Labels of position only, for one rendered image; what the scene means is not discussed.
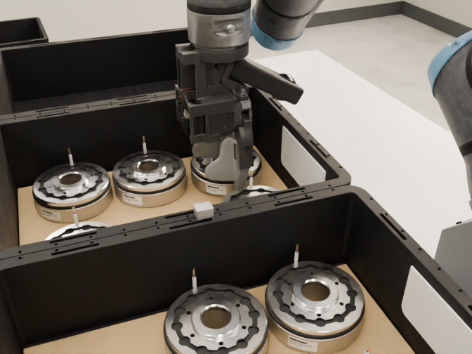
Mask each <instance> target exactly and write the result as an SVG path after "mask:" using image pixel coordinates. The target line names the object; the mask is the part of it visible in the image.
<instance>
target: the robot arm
mask: <svg viewBox="0 0 472 354"><path fill-rule="evenodd" d="M323 1H324V0H256V3H255V5H254V7H253V9H252V12H251V0H187V6H186V9H187V23H188V39H189V40H190V43H187V44H176V66H177V77H178V84H175V91H176V111H177V120H178V121H181V126H182V128H183V130H184V132H185V133H186V135H187V136H189V138H190V140H191V144H194V145H193V147H192V153H193V155H194V156H196V157H210V158H217V159H216V160H215V161H213V162H212V163H210V164H209V165H208V166H207V167H206V168H205V176H206V177H207V178H208V179H209V180H213V181H234V190H237V189H240V188H243V187H244V184H245V183H246V180H247V177H248V175H249V169H250V168H251V161H252V155H253V134H252V127H251V125H252V111H251V101H250V99H249V96H248V93H249V88H248V87H247V86H246V85H245V84H248V85H250V86H253V87H254V88H257V89H259V90H261V91H264V92H266V93H269V94H270V95H271V96H272V97H273V98H274V99H276V100H279V101H286V102H288V103H291V104H292V105H296V104H297V103H298V102H299V100H300V99H301V96H302V95H303V93H304V90H303V89H302V88H301V87H300V86H299V85H298V84H296V82H295V80H294V78H293V77H292V76H291V75H289V74H285V73H278V72H276V71H274V70H272V69H270V68H267V67H265V66H263V65H261V64H259V63H257V62H255V61H253V60H250V59H248V58H246V57H247V56H248V54H249V39H250V38H251V33H252V34H253V36H254V38H255V40H256V41H257V42H258V43H259V44H260V45H261V46H262V47H264V48H266V49H269V50H272V51H283V50H285V49H288V48H290V47H291V46H293V45H294V44H295V43H296V41H297V40H298V39H299V38H300V37H301V36H302V34H303V31H304V27H305V26H306V25H307V23H308V21H309V20H310V19H311V18H312V16H313V15H314V13H315V12H316V10H317V9H318V8H319V7H320V5H321V4H322V2H323ZM427 77H428V80H429V82H430V85H431V92H432V94H433V97H434V98H435V99H436V100H437V102H438V104H439V106H440V109H441V110H442V113H443V115H444V117H445V120H446V122H447V124H448V126H449V128H450V131H451V133H452V135H453V137H454V140H455V142H456V144H457V147H458V148H459V151H460V153H461V155H462V157H463V160H464V163H465V165H466V177H467V183H468V191H469V195H470V198H471V200H469V201H468V203H469V206H470V208H471V211H472V30H471V31H470V32H467V33H465V34H463V35H461V36H460V37H458V38H457V39H455V41H454V42H453V43H451V44H448V45H446V46H445V47H444V48H443V49H442V50H440V51H439V52H438V53H437V54H436V55H435V57H434V58H433V59H432V61H431V62H430V64H429V66H428V70H427ZM243 82H244V83H245V84H244V83H243ZM178 95H179V96H178ZM179 99H180V100H179Z"/></svg>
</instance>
